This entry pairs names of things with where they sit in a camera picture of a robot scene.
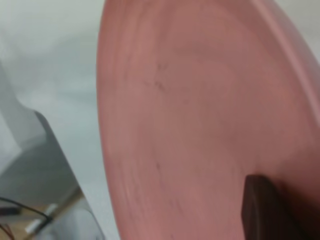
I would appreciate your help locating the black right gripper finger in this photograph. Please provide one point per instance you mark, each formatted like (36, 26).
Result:
(265, 212)

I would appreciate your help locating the pink round plate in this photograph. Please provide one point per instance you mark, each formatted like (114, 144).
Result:
(200, 112)

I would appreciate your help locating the grey base block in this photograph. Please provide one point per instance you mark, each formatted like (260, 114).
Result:
(37, 155)

